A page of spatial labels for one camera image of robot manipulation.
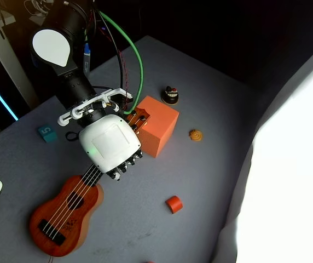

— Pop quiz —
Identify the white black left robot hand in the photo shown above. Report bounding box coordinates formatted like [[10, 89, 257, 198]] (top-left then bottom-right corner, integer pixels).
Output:
[[78, 113, 144, 181]]

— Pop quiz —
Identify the small brown wooden ukulele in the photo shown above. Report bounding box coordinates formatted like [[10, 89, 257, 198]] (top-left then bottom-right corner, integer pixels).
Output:
[[29, 107, 151, 258]]

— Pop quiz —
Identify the orange foam block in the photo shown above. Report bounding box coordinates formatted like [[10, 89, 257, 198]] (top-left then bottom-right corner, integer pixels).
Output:
[[134, 95, 179, 159]]

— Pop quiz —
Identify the blue block with number five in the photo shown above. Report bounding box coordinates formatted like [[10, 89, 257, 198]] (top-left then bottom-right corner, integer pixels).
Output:
[[38, 124, 58, 143]]

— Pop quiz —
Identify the chocolate cake toy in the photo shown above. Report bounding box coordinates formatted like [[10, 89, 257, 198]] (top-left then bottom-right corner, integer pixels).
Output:
[[161, 85, 179, 105]]

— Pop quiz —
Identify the orange swirl cookie toy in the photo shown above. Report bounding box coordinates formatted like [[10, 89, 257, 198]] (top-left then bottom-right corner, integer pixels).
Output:
[[189, 129, 203, 142]]

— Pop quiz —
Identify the red cylinder with white cross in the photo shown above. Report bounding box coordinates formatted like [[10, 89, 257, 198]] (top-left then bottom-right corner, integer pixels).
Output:
[[165, 195, 184, 214]]

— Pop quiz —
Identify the cyan light strip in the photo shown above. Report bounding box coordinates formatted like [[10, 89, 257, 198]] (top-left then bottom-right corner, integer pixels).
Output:
[[0, 70, 19, 122]]

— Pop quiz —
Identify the small black cable loop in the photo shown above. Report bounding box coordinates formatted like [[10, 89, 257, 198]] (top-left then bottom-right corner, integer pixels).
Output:
[[65, 131, 80, 142]]

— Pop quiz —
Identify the red black twisted wire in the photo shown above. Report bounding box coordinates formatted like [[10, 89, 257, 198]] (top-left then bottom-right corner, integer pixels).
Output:
[[97, 24, 130, 95]]

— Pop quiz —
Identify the green cable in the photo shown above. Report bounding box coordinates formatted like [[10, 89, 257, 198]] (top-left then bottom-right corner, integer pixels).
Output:
[[98, 10, 144, 115]]

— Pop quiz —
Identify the thick black cable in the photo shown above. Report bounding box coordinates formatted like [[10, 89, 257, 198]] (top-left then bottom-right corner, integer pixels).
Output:
[[90, 0, 131, 95]]

